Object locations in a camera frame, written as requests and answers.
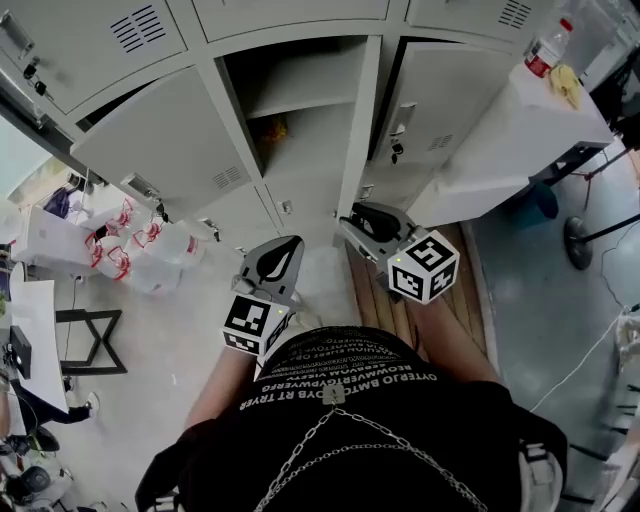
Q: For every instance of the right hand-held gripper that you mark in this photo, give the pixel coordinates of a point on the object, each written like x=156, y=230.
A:
x=425, y=270

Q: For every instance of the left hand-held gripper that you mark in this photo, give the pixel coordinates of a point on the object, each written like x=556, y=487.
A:
x=250, y=320

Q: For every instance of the grey metal locker cabinet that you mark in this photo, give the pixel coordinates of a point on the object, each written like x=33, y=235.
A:
x=170, y=135

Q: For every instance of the person's left forearm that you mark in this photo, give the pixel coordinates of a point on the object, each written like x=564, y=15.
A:
x=220, y=385

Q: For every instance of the person's right forearm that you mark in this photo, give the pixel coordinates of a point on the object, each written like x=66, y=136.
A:
x=455, y=340

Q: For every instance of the cluster of clear water jugs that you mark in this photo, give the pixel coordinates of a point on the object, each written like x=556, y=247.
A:
x=155, y=245

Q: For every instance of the orange packet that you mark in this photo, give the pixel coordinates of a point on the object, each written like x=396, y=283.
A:
x=274, y=131

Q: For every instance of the blue bin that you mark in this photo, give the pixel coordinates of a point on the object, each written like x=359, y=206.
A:
x=542, y=200

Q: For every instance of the black printed T-shirt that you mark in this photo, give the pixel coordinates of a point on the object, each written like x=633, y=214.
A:
x=440, y=425

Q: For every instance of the white box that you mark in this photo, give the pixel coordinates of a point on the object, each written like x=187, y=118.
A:
x=50, y=240

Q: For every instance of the purple bag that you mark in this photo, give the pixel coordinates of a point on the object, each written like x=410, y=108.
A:
x=57, y=200

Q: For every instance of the yellow crumpled bag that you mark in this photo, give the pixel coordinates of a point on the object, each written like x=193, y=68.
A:
x=567, y=85

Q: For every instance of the clear bottle red label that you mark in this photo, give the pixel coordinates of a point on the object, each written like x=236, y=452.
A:
x=547, y=47

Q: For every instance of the white table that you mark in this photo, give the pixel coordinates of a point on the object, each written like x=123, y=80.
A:
x=35, y=325

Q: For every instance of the black box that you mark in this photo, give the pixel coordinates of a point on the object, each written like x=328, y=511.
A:
x=20, y=350

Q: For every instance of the black-framed window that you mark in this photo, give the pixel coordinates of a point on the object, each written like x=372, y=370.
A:
x=20, y=150

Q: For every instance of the black metal frame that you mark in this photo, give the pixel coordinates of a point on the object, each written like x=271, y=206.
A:
x=92, y=342

